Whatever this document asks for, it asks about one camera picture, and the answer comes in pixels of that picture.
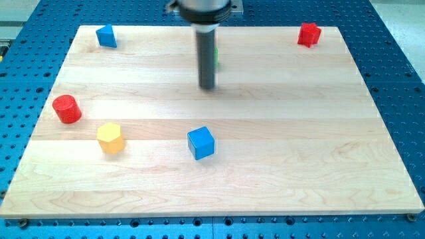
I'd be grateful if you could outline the green circle block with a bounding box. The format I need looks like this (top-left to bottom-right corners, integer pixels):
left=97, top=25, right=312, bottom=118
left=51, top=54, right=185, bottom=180
left=214, top=47, right=218, bottom=68

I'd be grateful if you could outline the silver black robot arm flange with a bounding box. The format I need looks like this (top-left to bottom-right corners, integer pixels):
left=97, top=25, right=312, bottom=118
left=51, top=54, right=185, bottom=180
left=165, top=0, right=244, bottom=25

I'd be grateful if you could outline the blue cube block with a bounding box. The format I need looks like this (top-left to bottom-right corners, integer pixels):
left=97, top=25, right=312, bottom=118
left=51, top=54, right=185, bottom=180
left=187, top=126, right=215, bottom=160

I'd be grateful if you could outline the wooden board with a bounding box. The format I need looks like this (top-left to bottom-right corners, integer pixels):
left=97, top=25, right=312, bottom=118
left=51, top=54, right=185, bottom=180
left=1, top=25, right=424, bottom=219

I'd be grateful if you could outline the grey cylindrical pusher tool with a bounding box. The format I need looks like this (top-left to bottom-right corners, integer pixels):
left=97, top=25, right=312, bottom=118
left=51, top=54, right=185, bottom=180
left=192, top=23, right=218, bottom=90

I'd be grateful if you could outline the yellow hexagon block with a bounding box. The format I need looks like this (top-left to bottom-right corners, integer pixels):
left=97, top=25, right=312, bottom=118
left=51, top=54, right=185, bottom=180
left=96, top=123, right=126, bottom=154

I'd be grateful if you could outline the red star block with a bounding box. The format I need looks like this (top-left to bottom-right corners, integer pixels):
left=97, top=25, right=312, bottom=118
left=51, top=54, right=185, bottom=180
left=297, top=23, right=321, bottom=48

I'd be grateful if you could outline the blue triangular prism block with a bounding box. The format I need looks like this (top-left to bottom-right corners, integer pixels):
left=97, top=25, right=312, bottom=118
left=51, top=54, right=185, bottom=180
left=96, top=24, right=117, bottom=48

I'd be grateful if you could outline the red cylinder block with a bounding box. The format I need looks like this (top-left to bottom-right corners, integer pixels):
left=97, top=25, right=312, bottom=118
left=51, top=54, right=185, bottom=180
left=52, top=94, right=82, bottom=123

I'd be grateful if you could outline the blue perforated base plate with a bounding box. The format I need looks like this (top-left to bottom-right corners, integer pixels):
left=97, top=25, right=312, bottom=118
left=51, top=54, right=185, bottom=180
left=1, top=1, right=424, bottom=238

